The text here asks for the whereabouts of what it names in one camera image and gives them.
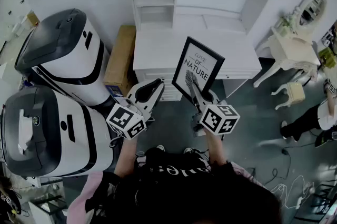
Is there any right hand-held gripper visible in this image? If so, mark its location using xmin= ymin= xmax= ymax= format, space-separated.
xmin=189 ymin=82 xmax=241 ymax=138

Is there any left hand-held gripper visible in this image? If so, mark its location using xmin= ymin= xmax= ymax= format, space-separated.
xmin=106 ymin=78 xmax=165 ymax=141

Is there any black framed nature print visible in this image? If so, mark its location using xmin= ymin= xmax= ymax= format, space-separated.
xmin=171 ymin=36 xmax=226 ymax=99

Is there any person's right forearm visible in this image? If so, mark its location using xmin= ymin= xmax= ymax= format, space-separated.
xmin=203 ymin=130 xmax=229 ymax=166

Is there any person's left forearm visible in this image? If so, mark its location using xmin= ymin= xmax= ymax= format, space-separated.
xmin=114 ymin=135 xmax=140 ymax=177

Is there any white desk with hutch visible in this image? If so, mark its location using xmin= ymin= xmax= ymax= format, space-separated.
xmin=125 ymin=0 xmax=288 ymax=102

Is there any long cardboard box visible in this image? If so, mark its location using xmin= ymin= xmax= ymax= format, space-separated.
xmin=102 ymin=24 xmax=137 ymax=98

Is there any white and grey robot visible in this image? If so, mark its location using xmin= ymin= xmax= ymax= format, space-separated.
xmin=0 ymin=85 xmax=125 ymax=179
xmin=14 ymin=8 xmax=114 ymax=107

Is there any black and pink shirt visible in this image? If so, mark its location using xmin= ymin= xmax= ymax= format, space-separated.
xmin=67 ymin=148 xmax=277 ymax=224

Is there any cream cushioned stool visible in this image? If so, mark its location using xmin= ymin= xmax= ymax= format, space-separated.
xmin=271 ymin=82 xmax=306 ymax=111

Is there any cream dressing table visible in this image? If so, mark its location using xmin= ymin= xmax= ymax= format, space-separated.
xmin=253 ymin=19 xmax=322 ymax=89

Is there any small pale flower pot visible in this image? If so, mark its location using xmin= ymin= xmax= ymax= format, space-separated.
xmin=279 ymin=13 xmax=298 ymax=35

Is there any yellow-green box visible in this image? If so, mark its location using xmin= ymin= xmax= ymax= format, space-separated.
xmin=318 ymin=46 xmax=337 ymax=69

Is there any black green device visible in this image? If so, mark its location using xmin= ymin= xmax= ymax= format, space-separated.
xmin=314 ymin=129 xmax=337 ymax=148

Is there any oval white-framed mirror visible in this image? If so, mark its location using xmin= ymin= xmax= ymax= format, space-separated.
xmin=294 ymin=0 xmax=329 ymax=34

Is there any black floor cable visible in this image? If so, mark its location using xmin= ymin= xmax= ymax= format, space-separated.
xmin=263 ymin=135 xmax=318 ymax=187

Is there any white floor cable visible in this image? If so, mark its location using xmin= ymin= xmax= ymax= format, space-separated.
xmin=270 ymin=175 xmax=317 ymax=210

